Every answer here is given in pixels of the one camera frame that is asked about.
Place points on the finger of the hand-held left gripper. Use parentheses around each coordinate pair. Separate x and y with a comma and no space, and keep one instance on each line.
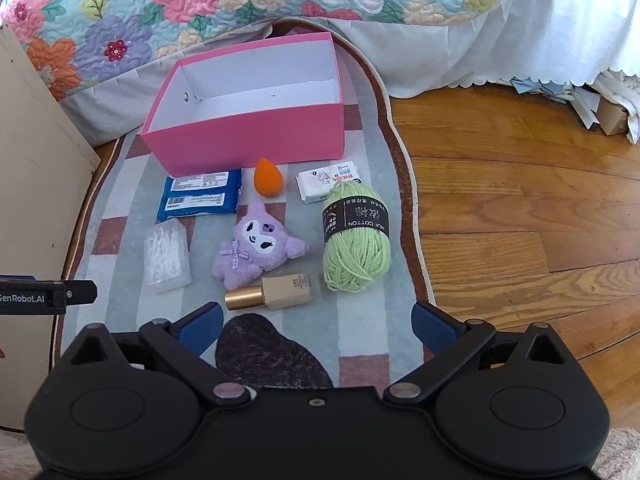
(82,293)

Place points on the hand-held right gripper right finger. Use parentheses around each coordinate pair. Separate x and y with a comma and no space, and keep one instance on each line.
(430,327)

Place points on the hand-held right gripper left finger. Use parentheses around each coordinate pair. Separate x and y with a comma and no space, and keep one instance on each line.
(200,322)

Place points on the clear cotton swab pack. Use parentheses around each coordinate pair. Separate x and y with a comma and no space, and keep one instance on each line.
(165,260)

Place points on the purple plush toy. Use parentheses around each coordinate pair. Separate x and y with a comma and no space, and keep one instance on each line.
(240,260)

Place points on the beige foundation bottle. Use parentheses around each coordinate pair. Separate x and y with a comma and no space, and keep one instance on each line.
(285,287)

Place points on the green yarn ball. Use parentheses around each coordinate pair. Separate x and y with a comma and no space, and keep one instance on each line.
(355,255)

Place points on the blue wipes packet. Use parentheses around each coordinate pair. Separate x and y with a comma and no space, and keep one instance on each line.
(200,195)

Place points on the orange makeup sponge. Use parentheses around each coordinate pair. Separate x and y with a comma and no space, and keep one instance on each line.
(268,178)

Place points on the white tissue packet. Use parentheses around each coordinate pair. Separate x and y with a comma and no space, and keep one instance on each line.
(317,185)

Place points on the pink cardboard box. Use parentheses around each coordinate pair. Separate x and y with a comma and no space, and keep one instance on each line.
(250,135)

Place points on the striped checkered rug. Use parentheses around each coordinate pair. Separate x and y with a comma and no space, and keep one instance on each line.
(125,195)

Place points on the beige cabinet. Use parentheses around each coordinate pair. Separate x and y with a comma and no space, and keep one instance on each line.
(30,160)

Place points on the fluffy white rug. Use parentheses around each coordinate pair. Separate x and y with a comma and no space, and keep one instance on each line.
(620,452)

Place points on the pile of papers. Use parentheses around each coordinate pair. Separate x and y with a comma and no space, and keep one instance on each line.
(550,92)

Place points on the small cardboard box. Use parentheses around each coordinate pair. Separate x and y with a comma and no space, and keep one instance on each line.
(612,117)

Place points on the floral quilt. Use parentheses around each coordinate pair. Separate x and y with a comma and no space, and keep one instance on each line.
(200,0)

